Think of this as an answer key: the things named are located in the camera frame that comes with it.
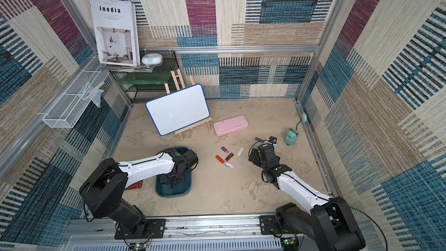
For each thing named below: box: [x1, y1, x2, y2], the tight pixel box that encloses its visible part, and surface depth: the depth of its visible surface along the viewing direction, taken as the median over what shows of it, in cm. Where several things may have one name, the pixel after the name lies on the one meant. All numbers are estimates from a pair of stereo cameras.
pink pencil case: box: [213, 115, 250, 136], surface depth 108 cm
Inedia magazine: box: [90, 0, 141, 67], surface depth 79 cm
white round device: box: [141, 52, 164, 66], surface depth 89 cm
